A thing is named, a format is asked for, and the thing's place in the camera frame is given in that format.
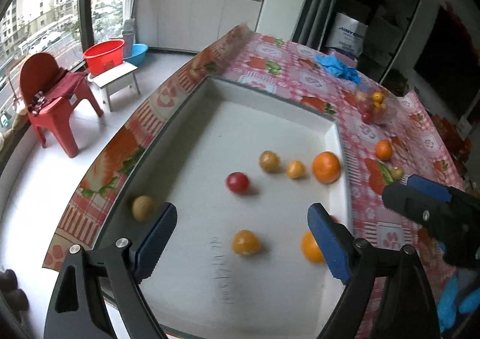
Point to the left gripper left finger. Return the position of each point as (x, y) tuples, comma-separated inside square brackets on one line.
[(151, 240)]

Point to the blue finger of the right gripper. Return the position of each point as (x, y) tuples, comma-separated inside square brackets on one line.
[(435, 190)]

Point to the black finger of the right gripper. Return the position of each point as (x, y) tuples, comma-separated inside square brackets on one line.
[(415, 205)]

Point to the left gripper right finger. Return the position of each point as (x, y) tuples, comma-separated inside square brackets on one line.
[(344, 258)]

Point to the orange tangerine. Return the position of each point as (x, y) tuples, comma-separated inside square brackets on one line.
[(310, 249), (326, 167), (143, 207), (384, 150)]

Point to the small yellow kumquat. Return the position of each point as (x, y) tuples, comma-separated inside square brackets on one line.
[(295, 169)]

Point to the small yellow fruit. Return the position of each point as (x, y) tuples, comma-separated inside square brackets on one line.
[(245, 243)]

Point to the small tan longan fruit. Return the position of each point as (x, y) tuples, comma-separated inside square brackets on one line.
[(269, 161)]

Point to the dark red cherry tomato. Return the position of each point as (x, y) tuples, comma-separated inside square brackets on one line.
[(238, 182)]

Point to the blue gloved right hand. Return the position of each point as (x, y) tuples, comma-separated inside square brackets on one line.
[(459, 297)]

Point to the greenish brown kiwi fruit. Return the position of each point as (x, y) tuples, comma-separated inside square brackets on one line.
[(397, 173)]

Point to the pink strawberry pattern tablecloth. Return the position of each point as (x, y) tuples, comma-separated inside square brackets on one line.
[(286, 70)]

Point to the clear glass fruit bowl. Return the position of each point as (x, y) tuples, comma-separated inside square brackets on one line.
[(382, 113)]

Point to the orange fruit in bowl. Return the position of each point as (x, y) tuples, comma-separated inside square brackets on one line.
[(378, 98)]

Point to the white rectangular tray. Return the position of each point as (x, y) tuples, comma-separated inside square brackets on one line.
[(200, 288)]

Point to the white plastic bag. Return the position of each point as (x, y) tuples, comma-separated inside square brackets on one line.
[(347, 35)]

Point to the small white stool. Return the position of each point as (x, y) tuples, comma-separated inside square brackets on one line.
[(114, 80)]

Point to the red plastic basin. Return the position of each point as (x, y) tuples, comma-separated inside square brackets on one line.
[(104, 56)]

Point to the blue plastic basin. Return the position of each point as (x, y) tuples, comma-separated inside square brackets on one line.
[(138, 54)]

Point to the red plastic chair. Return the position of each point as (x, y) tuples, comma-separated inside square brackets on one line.
[(51, 93)]

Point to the white cabinet counter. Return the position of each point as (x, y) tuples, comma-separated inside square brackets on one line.
[(190, 25)]

